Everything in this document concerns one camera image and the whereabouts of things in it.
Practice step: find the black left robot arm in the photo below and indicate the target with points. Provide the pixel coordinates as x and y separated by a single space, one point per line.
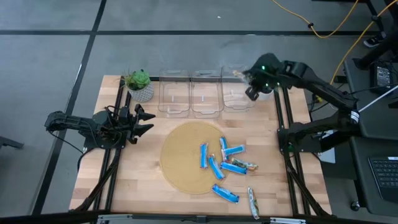
71 122

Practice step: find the person's shoe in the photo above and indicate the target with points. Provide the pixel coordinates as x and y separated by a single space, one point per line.
374 40

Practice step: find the succulent in patterned white pot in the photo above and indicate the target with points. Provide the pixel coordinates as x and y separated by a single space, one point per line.
141 91

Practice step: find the black electronics box with label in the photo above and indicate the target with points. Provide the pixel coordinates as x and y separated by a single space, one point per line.
383 76

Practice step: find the white green granola bar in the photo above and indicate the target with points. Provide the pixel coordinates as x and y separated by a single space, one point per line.
253 202

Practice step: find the black caster wheel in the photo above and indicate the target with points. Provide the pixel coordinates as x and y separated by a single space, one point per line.
355 206

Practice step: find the blue granola bar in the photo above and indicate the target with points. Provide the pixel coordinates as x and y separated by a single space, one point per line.
233 168
216 168
234 150
223 143
225 193
204 156

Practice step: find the clear plastic bin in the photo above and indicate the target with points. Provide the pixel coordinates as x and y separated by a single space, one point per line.
234 99
206 99
174 99

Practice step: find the black furniture foot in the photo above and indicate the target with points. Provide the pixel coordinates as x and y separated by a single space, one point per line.
9 143

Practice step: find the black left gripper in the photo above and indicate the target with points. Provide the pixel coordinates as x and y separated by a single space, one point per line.
131 128

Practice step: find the round woven straw placemat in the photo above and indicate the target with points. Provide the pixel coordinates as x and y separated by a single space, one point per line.
183 158

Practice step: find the black aluminium frame rail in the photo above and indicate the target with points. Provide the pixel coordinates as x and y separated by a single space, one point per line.
292 183
107 177

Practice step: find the black crossbar with silver brackets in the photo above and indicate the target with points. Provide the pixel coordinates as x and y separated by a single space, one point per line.
199 218

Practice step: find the green brown granola bar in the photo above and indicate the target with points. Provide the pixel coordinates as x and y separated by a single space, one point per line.
245 164

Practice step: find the black aluminium frame crossbar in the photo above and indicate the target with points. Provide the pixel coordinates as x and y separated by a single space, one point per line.
155 78

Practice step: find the black desk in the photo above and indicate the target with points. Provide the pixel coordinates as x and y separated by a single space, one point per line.
373 124

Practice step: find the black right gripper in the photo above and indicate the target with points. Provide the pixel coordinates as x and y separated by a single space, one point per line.
265 74

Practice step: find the black computer keyboard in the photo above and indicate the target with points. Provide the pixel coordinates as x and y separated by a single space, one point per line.
387 177

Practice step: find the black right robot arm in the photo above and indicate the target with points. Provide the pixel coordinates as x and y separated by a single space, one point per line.
326 87

